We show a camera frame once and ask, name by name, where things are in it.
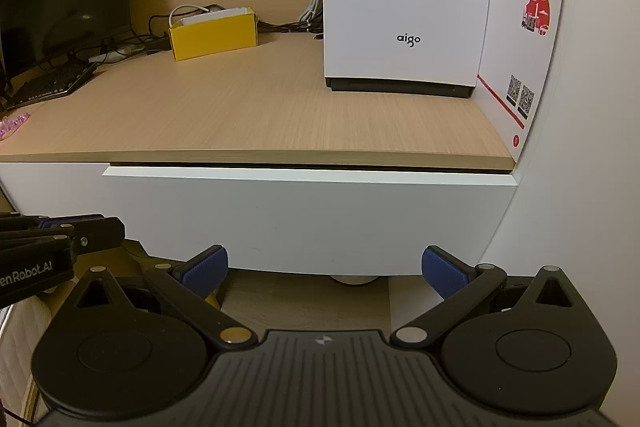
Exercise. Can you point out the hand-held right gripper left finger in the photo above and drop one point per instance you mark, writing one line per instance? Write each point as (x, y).
(207, 274)

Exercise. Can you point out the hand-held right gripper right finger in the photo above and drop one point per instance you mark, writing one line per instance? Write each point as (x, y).
(442, 274)

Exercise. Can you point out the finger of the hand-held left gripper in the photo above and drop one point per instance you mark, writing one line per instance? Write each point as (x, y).
(100, 234)
(65, 222)

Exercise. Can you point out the white quilted cushion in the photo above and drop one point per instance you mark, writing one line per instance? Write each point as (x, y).
(20, 347)

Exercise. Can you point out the beige round disc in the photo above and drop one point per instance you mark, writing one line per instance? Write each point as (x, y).
(352, 280)

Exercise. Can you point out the pink beaded object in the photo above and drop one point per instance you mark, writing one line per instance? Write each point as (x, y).
(12, 124)

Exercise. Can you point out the black keyboard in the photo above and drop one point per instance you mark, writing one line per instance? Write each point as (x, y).
(50, 82)

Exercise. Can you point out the yellow cardboard box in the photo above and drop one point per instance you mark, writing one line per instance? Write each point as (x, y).
(215, 39)

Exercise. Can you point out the white printed leaflet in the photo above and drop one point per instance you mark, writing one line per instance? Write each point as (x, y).
(520, 57)

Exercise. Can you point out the white cards stack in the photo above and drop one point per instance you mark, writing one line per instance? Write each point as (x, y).
(215, 16)

